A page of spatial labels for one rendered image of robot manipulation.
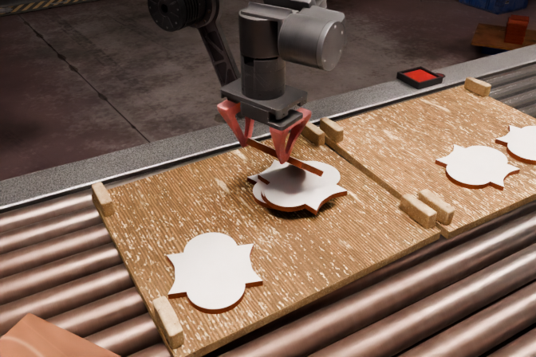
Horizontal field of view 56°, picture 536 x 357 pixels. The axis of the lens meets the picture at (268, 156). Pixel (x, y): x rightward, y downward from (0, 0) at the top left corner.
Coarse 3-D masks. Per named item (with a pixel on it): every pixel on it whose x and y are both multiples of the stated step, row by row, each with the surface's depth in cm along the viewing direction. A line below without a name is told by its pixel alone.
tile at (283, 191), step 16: (272, 176) 79; (288, 176) 79; (304, 176) 79; (336, 176) 79; (272, 192) 75; (288, 192) 75; (304, 192) 75; (320, 192) 75; (336, 192) 75; (288, 208) 73
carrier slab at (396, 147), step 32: (448, 96) 110; (480, 96) 110; (352, 128) 98; (384, 128) 98; (416, 128) 98; (448, 128) 98; (480, 128) 98; (352, 160) 90; (384, 160) 88; (416, 160) 88; (512, 160) 88; (416, 192) 80; (448, 192) 80; (480, 192) 80; (512, 192) 80; (448, 224) 74; (480, 224) 76
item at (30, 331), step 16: (32, 320) 46; (16, 336) 45; (32, 336) 45; (48, 336) 45; (64, 336) 45; (0, 352) 44; (16, 352) 44; (32, 352) 44; (48, 352) 44; (64, 352) 44; (80, 352) 44; (96, 352) 44; (112, 352) 44
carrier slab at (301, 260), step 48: (144, 192) 80; (192, 192) 80; (240, 192) 80; (384, 192) 80; (144, 240) 71; (240, 240) 71; (288, 240) 71; (336, 240) 71; (384, 240) 71; (432, 240) 72; (144, 288) 63; (288, 288) 63; (336, 288) 65; (192, 336) 57; (240, 336) 59
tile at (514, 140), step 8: (512, 128) 96; (520, 128) 96; (528, 128) 96; (504, 136) 93; (512, 136) 93; (520, 136) 93; (528, 136) 93; (504, 144) 92; (512, 144) 91; (520, 144) 91; (528, 144) 91; (512, 152) 89; (520, 152) 88; (528, 152) 88; (520, 160) 88; (528, 160) 87
